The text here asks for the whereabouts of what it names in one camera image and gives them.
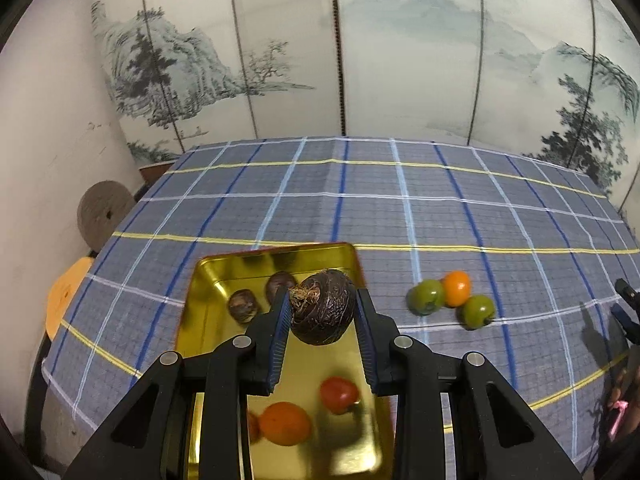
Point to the orange plastic stool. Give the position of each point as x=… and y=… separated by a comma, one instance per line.
x=62, y=292

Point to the round stone millstone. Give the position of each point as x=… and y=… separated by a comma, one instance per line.
x=100, y=210

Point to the red cherry tomato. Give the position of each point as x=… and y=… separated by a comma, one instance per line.
x=338, y=395

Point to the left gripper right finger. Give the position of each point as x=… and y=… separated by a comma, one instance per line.
x=496, y=434

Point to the pink ribbon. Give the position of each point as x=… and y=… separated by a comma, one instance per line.
x=616, y=415

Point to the brown water chestnut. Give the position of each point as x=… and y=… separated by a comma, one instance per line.
x=322, y=307
x=276, y=281
x=243, y=306

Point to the blue plaid tablecloth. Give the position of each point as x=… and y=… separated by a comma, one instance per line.
x=466, y=249

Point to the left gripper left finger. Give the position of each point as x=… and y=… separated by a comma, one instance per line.
x=147, y=435

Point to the painted folding screen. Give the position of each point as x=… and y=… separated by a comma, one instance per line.
x=557, y=80

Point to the person's right hand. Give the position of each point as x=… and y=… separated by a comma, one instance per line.
x=616, y=391

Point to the green tomato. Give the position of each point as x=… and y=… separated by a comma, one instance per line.
x=478, y=311
x=426, y=297

